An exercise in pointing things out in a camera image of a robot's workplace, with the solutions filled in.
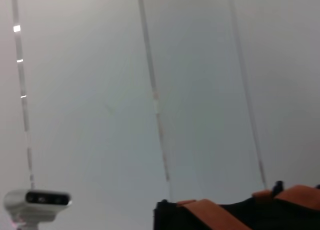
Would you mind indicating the white robot head camera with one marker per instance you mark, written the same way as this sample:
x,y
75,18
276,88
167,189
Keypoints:
x,y
37,201

